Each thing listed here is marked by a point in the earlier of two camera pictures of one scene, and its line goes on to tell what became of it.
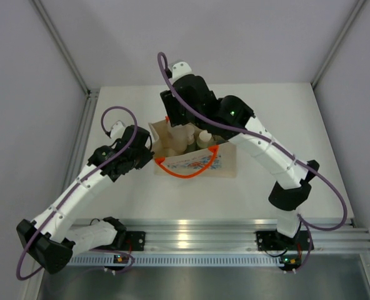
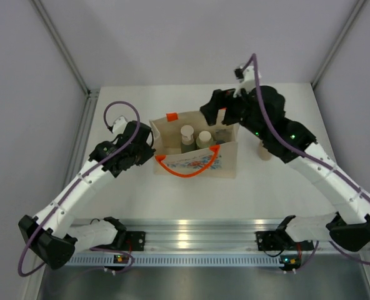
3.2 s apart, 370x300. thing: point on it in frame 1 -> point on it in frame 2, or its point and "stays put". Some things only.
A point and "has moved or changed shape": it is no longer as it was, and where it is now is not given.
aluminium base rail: (329, 234) stays put
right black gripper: (170, 104) -> (220, 100)
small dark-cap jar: (219, 139) stays put
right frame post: (359, 5) stays put
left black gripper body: (140, 159) stays put
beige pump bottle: (180, 136) has moved or changed shape
